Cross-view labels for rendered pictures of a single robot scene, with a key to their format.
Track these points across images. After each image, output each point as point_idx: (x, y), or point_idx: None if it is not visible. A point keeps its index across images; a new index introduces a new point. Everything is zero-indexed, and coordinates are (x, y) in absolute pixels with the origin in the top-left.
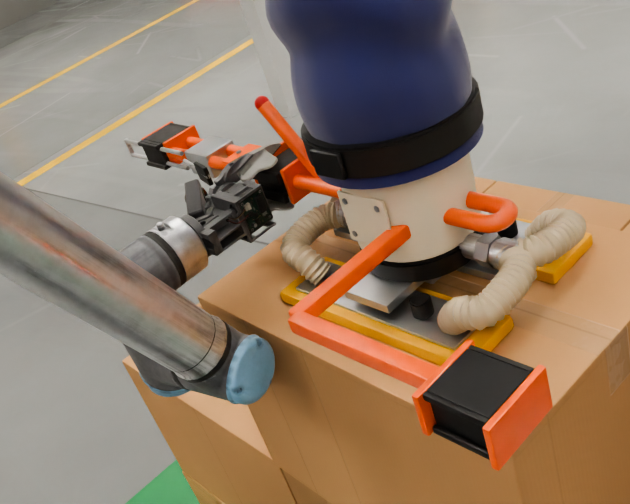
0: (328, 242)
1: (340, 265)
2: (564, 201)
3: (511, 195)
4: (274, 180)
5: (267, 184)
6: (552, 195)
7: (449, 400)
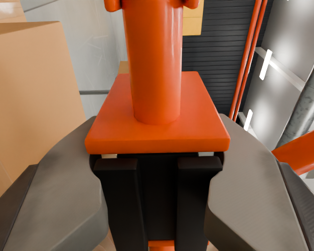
0: None
1: None
2: (18, 13)
3: None
4: (189, 247)
5: (153, 193)
6: (16, 0)
7: None
